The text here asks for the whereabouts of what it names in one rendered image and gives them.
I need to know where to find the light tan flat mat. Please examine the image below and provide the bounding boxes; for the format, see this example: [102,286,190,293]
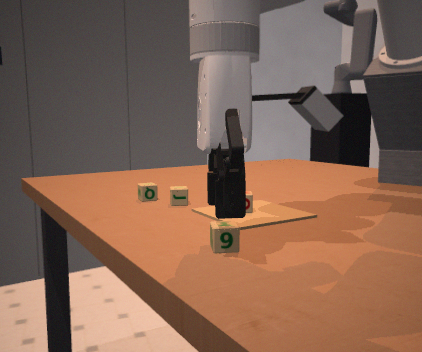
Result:
[192,200,317,230]

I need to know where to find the cream toy letter block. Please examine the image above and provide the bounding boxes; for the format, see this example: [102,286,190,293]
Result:
[210,221,240,254]
[246,191,253,213]
[170,186,188,206]
[137,183,158,202]

